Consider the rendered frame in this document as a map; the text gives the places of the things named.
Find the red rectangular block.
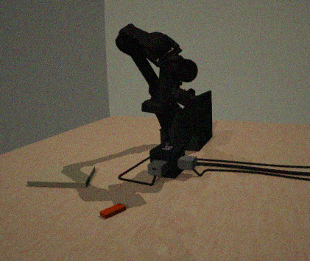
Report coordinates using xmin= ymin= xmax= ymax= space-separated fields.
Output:
xmin=100 ymin=203 xmax=126 ymax=219

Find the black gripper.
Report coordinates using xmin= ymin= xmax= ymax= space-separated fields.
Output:
xmin=141 ymin=76 xmax=182 ymax=133

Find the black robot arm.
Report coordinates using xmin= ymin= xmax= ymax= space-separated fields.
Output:
xmin=115 ymin=24 xmax=198 ymax=110

